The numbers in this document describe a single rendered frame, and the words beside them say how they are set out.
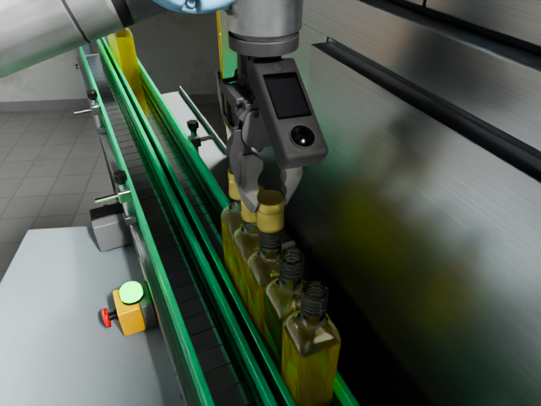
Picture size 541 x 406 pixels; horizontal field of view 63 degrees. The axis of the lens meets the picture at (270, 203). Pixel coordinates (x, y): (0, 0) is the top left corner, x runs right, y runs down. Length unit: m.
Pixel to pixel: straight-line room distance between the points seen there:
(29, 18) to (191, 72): 3.32
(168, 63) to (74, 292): 2.66
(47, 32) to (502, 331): 0.43
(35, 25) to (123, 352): 0.77
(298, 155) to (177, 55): 3.16
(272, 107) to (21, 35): 0.23
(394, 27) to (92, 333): 0.80
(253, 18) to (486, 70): 0.20
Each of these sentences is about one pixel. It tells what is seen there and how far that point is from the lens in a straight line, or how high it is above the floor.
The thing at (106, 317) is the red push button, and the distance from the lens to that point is 0.95.
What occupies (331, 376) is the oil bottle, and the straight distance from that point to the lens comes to 0.60.
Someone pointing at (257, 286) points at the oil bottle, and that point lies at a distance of 0.61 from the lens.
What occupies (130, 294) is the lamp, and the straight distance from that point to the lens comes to 0.91.
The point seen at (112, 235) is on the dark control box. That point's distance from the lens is 1.14.
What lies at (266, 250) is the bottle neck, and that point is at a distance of 0.58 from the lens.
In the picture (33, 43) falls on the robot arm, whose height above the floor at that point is 1.44.
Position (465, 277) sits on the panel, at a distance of 0.48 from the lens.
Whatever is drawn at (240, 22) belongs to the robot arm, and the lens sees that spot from 0.44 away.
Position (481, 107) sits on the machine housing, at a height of 1.35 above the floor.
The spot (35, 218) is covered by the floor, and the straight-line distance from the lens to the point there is 2.70.
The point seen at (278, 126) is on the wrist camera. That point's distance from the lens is 0.41.
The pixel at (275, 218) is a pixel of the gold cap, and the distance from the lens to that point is 0.54.
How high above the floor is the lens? 1.51
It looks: 37 degrees down
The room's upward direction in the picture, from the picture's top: straight up
